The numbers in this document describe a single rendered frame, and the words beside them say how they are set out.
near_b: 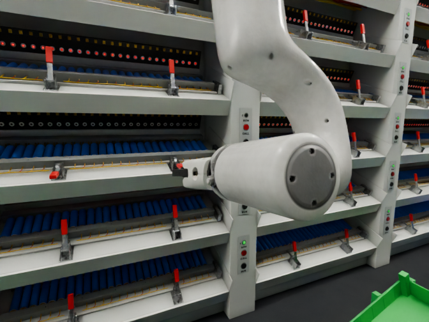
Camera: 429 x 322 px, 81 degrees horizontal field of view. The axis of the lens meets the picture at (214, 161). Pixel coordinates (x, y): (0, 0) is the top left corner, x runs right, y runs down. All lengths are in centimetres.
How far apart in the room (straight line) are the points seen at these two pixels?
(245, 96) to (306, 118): 41
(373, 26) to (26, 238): 138
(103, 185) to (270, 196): 49
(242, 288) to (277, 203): 68
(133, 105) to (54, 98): 16
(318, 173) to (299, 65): 13
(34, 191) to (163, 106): 34
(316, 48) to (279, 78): 62
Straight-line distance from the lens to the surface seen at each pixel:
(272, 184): 23
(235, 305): 92
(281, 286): 105
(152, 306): 83
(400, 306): 101
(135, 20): 69
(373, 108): 113
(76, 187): 66
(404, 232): 151
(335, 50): 100
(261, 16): 32
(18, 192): 68
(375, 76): 126
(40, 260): 74
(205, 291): 86
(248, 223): 80
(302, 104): 35
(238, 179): 28
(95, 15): 68
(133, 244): 72
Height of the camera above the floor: 60
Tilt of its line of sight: 8 degrees down
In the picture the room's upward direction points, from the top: straight up
